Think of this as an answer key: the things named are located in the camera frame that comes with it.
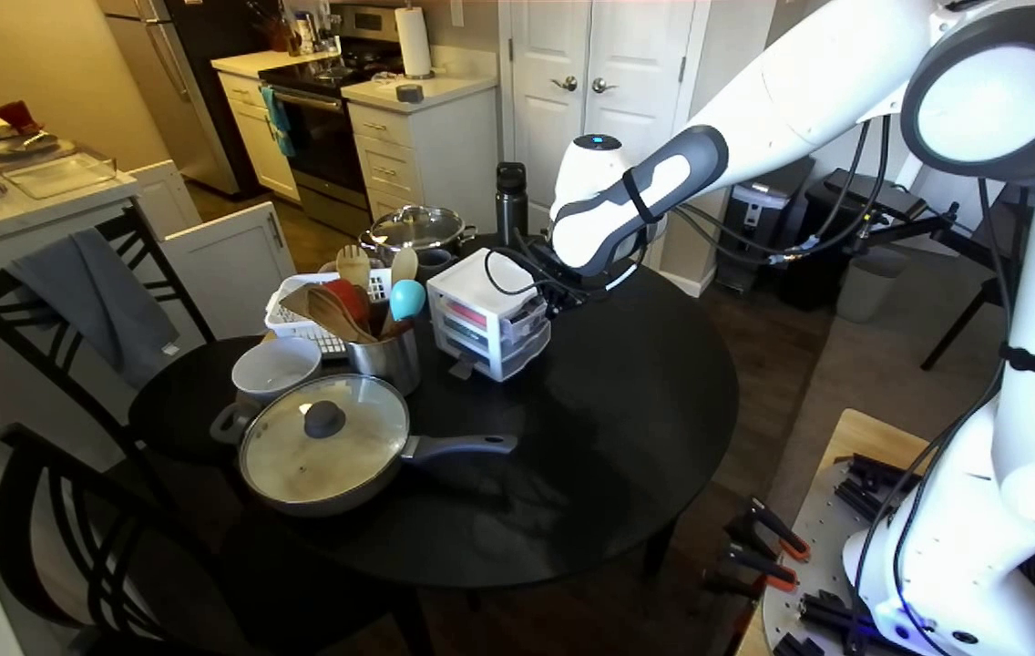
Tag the metal utensil holder cup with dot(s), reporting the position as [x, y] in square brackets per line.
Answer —
[392, 358]

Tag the grey cloth on chair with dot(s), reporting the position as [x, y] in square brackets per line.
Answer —
[105, 299]

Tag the round black table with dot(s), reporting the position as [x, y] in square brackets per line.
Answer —
[616, 430]

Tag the white double door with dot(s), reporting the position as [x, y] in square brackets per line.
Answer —
[593, 68]

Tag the white bowl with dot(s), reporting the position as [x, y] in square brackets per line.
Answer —
[276, 364]

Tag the white plastic drawer organizer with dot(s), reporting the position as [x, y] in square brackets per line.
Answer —
[489, 316]

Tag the blue spatula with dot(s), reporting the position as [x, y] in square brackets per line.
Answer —
[406, 299]

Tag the black thermos bottle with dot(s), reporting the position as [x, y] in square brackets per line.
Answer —
[511, 203]

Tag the black kitchen stove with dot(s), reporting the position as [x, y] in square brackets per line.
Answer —
[323, 152]

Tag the stainless steel pot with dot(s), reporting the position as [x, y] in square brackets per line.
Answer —
[430, 231]

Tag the black orange bar clamp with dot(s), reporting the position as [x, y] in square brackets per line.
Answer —
[767, 532]

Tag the white paper towel roll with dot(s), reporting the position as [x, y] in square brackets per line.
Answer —
[415, 40]

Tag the black wooden chair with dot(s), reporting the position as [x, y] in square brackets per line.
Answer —
[54, 344]
[96, 554]

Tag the frying pan with glass lid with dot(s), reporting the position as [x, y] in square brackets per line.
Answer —
[334, 443]

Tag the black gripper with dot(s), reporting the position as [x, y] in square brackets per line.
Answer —
[557, 282]

